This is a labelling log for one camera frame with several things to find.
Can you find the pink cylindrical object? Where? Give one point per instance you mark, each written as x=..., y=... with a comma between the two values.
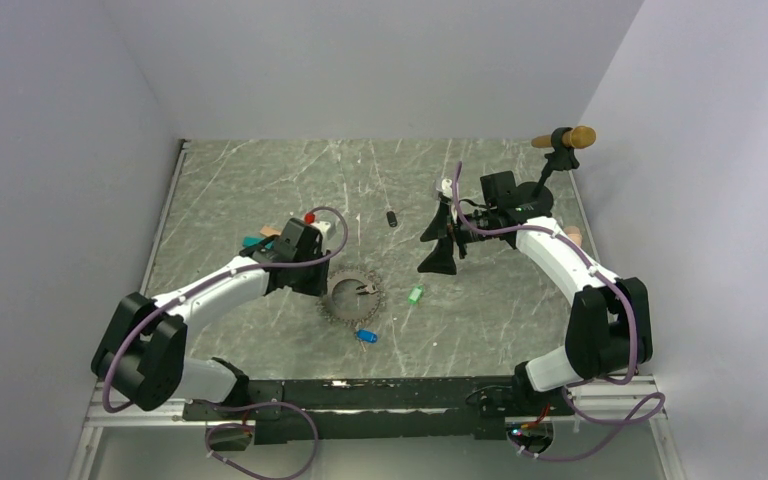
x=574, y=234

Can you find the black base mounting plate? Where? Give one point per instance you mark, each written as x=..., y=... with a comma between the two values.
x=482, y=407

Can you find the black tagged key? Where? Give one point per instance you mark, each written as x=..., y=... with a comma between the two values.
x=392, y=219

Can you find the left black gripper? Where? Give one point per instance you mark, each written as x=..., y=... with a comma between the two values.
x=318, y=287

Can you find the gold microphone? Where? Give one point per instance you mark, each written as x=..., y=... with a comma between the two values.
x=578, y=137

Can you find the round metal keyring disc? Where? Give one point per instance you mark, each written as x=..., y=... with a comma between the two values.
x=353, y=297

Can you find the green tagged key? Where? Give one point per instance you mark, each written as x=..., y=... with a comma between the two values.
x=415, y=294

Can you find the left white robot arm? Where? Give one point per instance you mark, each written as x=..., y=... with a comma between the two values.
x=142, y=359

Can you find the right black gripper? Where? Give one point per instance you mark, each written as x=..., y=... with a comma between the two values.
x=441, y=259

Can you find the black microphone stand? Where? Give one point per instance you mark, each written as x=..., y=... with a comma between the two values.
x=546, y=179

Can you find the orange key tag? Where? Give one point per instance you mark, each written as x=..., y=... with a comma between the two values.
x=268, y=231

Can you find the blue tagged key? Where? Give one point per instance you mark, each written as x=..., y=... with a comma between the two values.
x=365, y=338

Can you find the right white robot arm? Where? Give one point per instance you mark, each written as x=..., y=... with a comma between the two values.
x=609, y=327

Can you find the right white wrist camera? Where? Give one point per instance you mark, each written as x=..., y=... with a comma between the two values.
x=443, y=189

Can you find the aluminium frame rail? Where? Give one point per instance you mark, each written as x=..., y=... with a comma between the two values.
x=606, y=403

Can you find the teal key tag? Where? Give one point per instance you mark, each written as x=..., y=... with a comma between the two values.
x=248, y=242

